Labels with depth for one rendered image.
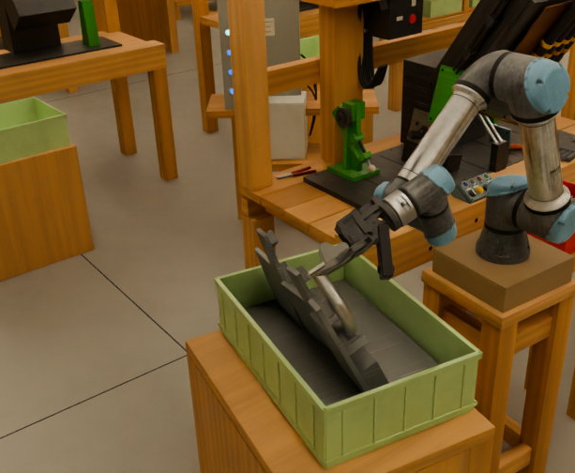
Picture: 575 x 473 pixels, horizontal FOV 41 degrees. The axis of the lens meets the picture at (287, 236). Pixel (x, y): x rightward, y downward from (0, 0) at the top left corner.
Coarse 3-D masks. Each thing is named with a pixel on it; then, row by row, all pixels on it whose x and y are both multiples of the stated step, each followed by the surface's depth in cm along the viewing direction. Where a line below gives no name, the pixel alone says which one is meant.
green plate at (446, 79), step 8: (440, 72) 272; (448, 72) 269; (440, 80) 272; (448, 80) 269; (456, 80) 267; (448, 88) 270; (440, 96) 273; (448, 96) 270; (432, 104) 276; (440, 104) 273; (432, 112) 276; (432, 120) 276
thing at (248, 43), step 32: (256, 0) 247; (256, 32) 251; (320, 32) 277; (352, 32) 276; (256, 64) 256; (320, 64) 283; (352, 64) 281; (256, 96) 260; (320, 96) 289; (352, 96) 287; (256, 128) 265; (256, 160) 271
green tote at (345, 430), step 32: (224, 288) 202; (256, 288) 213; (384, 288) 206; (224, 320) 208; (416, 320) 195; (256, 352) 190; (448, 352) 184; (480, 352) 174; (288, 384) 174; (416, 384) 168; (448, 384) 173; (288, 416) 178; (320, 416) 161; (352, 416) 163; (384, 416) 168; (416, 416) 173; (448, 416) 178; (320, 448) 166; (352, 448) 167
